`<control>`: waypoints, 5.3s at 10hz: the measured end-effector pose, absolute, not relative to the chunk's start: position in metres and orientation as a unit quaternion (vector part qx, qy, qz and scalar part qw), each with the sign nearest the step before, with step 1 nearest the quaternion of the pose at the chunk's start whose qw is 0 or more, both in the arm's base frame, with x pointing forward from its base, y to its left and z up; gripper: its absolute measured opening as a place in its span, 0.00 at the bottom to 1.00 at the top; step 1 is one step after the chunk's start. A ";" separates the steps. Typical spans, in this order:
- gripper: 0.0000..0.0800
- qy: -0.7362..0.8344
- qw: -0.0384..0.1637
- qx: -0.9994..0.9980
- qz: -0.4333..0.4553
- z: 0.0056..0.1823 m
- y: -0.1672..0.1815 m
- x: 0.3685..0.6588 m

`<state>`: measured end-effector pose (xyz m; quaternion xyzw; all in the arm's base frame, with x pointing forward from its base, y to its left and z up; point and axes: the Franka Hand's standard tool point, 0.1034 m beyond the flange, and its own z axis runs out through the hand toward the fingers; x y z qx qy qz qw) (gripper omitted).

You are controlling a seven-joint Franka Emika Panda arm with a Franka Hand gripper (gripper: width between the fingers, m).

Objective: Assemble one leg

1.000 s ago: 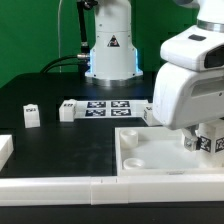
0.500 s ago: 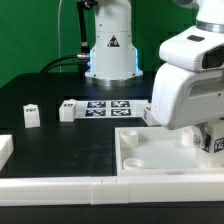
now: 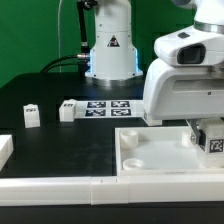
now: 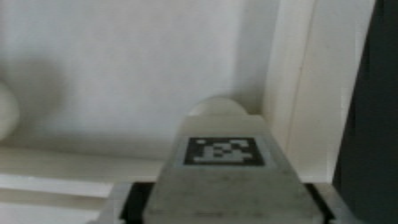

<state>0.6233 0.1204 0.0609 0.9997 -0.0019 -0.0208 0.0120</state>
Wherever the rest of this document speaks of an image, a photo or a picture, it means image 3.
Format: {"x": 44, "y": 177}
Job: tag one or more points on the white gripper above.
{"x": 182, "y": 93}

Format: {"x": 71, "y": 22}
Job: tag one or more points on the white square tabletop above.
{"x": 160, "y": 150}

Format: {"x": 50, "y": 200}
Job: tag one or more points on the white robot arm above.
{"x": 113, "y": 59}

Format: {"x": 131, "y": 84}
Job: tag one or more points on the white marker sheet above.
{"x": 109, "y": 109}

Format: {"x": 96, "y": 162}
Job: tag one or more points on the white left fence block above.
{"x": 6, "y": 149}

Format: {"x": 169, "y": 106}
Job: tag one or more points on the white front fence rail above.
{"x": 111, "y": 190}

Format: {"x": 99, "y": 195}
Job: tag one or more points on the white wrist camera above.
{"x": 190, "y": 47}

